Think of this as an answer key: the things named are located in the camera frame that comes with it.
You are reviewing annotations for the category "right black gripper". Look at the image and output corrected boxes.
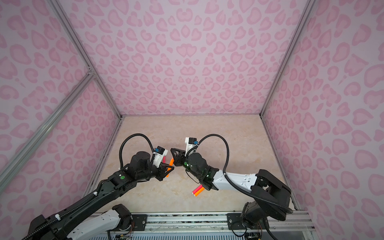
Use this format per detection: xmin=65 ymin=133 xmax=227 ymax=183
xmin=168 ymin=150 xmax=203 ymax=180

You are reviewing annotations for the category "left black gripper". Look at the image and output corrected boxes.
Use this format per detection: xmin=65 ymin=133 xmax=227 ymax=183
xmin=137 ymin=158 xmax=174 ymax=181

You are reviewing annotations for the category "orange marker pen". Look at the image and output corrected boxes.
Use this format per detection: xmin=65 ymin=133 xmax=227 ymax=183
xmin=166 ymin=158 xmax=174 ymax=178
xmin=194 ymin=187 xmax=205 ymax=197

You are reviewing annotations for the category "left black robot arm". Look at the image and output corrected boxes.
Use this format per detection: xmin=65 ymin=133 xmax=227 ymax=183
xmin=25 ymin=148 xmax=174 ymax=240

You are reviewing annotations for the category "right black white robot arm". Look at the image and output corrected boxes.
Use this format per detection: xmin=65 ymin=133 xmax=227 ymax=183
xmin=171 ymin=148 xmax=293 ymax=229

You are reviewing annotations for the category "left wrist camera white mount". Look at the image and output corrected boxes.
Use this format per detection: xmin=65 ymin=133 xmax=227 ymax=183
xmin=153 ymin=146 xmax=168 ymax=168

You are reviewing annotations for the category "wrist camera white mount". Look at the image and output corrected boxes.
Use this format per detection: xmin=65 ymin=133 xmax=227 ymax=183
xmin=153 ymin=146 xmax=168 ymax=168
xmin=185 ymin=138 xmax=198 ymax=156

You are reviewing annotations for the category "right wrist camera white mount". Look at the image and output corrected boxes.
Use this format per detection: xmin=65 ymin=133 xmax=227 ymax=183
xmin=185 ymin=138 xmax=198 ymax=156

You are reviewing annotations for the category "right black cable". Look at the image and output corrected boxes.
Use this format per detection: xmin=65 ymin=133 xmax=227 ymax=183
xmin=194 ymin=134 xmax=294 ymax=215

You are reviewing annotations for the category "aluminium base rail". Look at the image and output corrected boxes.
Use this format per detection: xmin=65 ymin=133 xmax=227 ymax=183
xmin=95 ymin=211 xmax=319 ymax=240

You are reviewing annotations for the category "aluminium frame strut left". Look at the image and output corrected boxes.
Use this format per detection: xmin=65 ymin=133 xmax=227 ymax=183
xmin=1 ymin=71 xmax=95 ymax=193

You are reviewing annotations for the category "aluminium frame corner post left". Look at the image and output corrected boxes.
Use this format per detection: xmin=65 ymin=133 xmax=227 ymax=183
xmin=47 ymin=0 xmax=123 ymax=120

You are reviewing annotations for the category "aluminium frame corner post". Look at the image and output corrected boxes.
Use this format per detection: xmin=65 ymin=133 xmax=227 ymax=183
xmin=47 ymin=0 xmax=123 ymax=120
xmin=260 ymin=0 xmax=318 ymax=119

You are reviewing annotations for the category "aluminium frame corner post right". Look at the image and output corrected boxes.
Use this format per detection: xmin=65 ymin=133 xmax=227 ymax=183
xmin=260 ymin=0 xmax=318 ymax=119

